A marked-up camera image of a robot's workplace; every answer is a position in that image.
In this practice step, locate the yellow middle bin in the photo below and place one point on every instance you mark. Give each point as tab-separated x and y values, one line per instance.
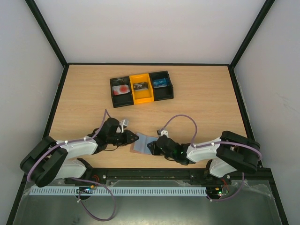
143	96

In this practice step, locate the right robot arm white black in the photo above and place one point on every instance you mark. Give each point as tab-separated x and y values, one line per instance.
226	154

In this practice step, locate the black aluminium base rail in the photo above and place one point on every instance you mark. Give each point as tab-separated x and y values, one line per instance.
198	176

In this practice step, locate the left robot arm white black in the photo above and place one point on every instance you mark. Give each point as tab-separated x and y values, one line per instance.
52	160

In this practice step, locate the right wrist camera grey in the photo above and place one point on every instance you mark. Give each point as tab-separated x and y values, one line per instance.
162	132

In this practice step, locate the light blue slotted cable duct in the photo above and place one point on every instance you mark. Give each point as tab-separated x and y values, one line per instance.
117	191

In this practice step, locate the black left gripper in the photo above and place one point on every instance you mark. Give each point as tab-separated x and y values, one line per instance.
128	137

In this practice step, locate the right black bin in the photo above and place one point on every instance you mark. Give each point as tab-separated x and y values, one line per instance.
163	93

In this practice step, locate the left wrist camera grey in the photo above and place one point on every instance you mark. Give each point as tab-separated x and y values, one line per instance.
123	124

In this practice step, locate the black enclosure frame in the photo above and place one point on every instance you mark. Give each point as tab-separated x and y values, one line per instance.
244	114

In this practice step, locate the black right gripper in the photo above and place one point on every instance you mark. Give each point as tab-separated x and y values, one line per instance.
158	146

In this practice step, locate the black bin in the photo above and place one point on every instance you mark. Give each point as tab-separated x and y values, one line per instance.
121	100
163	93

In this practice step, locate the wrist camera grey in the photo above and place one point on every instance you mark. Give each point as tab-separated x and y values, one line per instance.
162	132
123	124

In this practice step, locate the left black bin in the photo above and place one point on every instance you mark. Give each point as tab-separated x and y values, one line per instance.
121	100

